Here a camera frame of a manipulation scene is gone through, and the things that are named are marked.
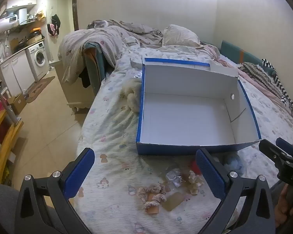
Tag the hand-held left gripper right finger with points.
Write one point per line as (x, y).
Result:
(210, 175)

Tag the white kitchen cabinet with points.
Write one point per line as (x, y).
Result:
(14, 75)

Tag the clear packet with small toy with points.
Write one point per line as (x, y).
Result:
(174, 177)

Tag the blue and cream plush toy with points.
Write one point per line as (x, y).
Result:
(233, 162)

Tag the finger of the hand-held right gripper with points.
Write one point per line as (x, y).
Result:
(268, 149)
(287, 145)

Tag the brown knit blanket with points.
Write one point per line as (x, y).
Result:
(258, 75)

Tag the dark door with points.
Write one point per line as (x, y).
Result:
(74, 12)

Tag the white washing machine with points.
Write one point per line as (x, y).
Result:
(39, 58)

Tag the white water heater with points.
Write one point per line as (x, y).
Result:
(5, 25)

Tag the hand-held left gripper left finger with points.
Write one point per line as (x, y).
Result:
(79, 173)

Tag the white wall cabinet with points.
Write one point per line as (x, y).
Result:
(22, 2)

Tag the cream patterned pillow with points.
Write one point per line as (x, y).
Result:
(180, 35)

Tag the cream wooden bed frame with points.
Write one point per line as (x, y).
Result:
(73, 95)

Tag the cream fluffy plush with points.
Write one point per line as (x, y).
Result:
(133, 100)

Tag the blue and white cardboard box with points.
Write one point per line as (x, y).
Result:
(185, 117)

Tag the small red soft item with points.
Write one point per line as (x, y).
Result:
(195, 169)

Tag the brown floor mat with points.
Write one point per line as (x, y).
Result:
(39, 86)

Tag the person's right hand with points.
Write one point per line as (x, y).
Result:
(282, 209)

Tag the grey printed quilt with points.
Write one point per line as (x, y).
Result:
(100, 41)

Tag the green upholstered headboard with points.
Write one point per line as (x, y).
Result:
(234, 51)

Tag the yellow wooden staircase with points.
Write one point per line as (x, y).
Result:
(5, 146)

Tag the green upholstered footboard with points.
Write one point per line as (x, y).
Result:
(94, 65)

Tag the black white striped cloth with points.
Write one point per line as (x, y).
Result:
(282, 90)

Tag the brown cardboard box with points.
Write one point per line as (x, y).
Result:
(17, 102)

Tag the grey cloth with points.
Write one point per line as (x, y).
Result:
(2, 204)

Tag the amber packet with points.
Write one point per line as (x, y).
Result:
(172, 201)

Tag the white tall appliance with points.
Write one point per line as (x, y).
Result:
(22, 15)

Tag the hanging dark clothes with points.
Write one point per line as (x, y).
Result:
(55, 24)

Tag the pink blanket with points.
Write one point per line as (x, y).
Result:
(271, 95)

